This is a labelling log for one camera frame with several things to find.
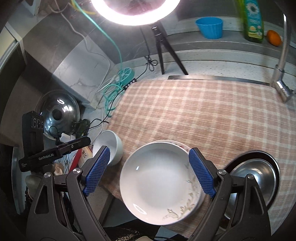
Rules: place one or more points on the blue plastic cup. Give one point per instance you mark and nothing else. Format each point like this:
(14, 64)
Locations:
(210, 27)

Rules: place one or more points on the green dish soap bottle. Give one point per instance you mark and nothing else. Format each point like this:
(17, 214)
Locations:
(250, 14)

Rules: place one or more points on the orange fruit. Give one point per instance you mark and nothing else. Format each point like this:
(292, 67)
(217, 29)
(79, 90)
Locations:
(273, 38)

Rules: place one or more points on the stainless steel bowl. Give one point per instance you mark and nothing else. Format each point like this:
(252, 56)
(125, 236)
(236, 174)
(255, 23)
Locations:
(256, 180)

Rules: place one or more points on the steel pot lid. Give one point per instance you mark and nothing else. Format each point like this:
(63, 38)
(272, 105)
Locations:
(60, 112)

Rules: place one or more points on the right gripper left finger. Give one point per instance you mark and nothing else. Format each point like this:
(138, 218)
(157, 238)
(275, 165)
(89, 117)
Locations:
(93, 170)

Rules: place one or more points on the white oval plate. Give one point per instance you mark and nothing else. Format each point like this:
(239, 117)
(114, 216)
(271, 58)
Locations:
(158, 184)

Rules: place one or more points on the chrome kitchen faucet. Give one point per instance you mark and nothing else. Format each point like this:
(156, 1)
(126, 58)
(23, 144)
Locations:
(277, 78)

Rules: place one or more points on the pink plaid cloth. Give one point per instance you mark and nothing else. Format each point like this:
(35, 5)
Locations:
(223, 119)

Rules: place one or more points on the pink flower deep plate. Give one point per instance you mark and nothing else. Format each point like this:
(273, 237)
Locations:
(183, 146)

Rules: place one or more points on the left gloved hand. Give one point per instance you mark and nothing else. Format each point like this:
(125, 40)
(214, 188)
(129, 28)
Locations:
(32, 181)

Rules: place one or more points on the white ring light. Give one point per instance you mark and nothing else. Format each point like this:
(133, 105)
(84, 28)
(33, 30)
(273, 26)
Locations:
(135, 13)

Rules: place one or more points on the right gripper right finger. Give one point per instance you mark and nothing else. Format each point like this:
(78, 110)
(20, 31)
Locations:
(204, 170)

